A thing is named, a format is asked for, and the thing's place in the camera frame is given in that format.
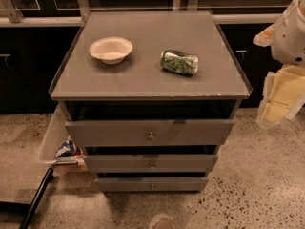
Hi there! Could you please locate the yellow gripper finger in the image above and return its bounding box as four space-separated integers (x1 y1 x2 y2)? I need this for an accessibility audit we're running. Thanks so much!
256 65 305 129
253 24 275 47

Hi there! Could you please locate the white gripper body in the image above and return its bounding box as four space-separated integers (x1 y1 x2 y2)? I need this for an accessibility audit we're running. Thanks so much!
271 0 305 66

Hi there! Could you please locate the grey top drawer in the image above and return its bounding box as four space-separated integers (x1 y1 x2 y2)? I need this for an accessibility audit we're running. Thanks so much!
65 119 234 147

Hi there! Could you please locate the grey drawer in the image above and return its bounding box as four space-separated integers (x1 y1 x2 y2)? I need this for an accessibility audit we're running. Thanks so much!
95 177 208 192
84 154 217 173
65 119 234 147

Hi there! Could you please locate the grey middle drawer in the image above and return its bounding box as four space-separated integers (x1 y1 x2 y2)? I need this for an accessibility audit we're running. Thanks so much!
84 154 217 173

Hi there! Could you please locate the grey drawer cabinet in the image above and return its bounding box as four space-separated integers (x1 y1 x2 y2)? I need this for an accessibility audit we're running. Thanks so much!
51 11 251 180

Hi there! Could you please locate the grey bottom drawer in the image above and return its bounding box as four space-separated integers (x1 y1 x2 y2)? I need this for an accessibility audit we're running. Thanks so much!
95 177 208 192

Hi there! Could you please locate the crushed green soda can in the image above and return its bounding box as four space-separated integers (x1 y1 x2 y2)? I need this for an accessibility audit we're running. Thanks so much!
160 50 199 75

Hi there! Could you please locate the white paper bowl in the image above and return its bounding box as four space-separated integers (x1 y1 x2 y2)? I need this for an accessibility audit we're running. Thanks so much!
90 37 133 65

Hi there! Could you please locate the blue white snack bag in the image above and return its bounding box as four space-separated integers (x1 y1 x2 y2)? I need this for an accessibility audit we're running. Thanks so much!
54 136 83 158

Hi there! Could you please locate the clear plastic bin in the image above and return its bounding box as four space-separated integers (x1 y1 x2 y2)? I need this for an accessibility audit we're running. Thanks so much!
39 105 86 170

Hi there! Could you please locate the black pole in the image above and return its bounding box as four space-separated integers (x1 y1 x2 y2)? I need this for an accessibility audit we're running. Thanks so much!
19 168 53 229

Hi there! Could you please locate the metal railing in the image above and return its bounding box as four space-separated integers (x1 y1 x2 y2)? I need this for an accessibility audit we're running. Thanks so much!
0 0 292 27

